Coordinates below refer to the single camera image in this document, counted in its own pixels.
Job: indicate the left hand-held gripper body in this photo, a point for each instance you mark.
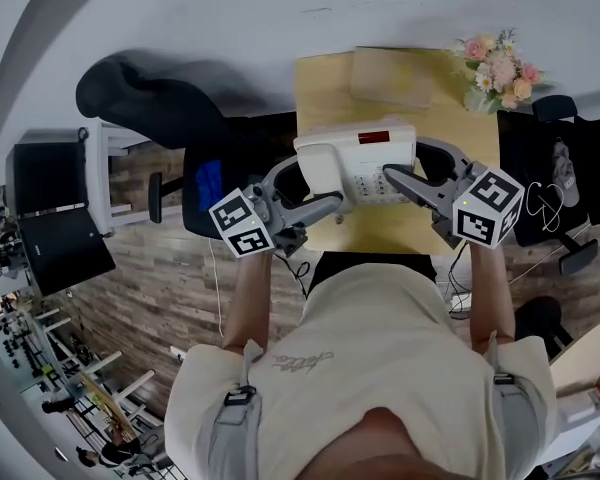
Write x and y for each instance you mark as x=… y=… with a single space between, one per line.
x=242 y=223

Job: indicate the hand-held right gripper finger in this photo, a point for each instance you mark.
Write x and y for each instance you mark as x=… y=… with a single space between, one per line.
x=451 y=150
x=410 y=183

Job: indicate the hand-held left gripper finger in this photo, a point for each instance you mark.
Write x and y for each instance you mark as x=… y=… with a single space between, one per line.
x=315 y=207
x=280 y=170

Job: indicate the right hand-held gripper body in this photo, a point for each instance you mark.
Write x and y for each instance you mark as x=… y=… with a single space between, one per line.
x=487 y=208

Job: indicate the white telephone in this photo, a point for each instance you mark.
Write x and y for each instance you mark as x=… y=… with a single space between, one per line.
x=325 y=163

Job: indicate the person's left forearm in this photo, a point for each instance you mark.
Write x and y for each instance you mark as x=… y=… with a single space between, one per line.
x=247 y=303

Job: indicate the person's right forearm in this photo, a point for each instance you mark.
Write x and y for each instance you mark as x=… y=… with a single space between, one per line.
x=487 y=298

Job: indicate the blue cloth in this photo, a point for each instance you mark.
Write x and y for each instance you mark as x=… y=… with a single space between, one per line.
x=210 y=185

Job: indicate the person's black trousers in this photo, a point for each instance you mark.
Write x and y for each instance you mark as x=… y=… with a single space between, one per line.
x=370 y=260

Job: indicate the black mesh office chair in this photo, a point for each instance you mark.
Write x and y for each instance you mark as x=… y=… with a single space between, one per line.
x=530 y=143

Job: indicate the grey cap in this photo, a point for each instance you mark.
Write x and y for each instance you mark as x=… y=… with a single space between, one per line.
x=565 y=173

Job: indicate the light wooden table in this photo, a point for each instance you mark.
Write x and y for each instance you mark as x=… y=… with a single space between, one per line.
x=325 y=93

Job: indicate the beige flat box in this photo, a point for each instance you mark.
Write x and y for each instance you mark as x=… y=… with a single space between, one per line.
x=390 y=80

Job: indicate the pink flower bouquet white vase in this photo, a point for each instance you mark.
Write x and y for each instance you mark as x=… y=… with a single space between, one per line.
x=500 y=68

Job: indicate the white power strip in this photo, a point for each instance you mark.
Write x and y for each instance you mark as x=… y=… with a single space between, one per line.
x=177 y=353
x=461 y=304

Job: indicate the black stool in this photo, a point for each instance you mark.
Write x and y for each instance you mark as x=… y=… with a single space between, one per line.
x=542 y=318

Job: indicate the black high-back office chair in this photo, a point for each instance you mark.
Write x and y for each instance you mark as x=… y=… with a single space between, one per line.
x=170 y=108

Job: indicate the cream t-shirt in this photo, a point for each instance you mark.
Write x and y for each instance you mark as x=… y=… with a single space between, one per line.
x=370 y=358

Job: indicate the round cream table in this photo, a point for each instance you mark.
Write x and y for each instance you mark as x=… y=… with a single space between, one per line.
x=585 y=353

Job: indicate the white box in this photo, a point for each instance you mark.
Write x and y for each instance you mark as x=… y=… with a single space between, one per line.
x=580 y=410

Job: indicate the white shelf rack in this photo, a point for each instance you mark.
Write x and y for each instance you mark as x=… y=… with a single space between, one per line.
x=80 y=378

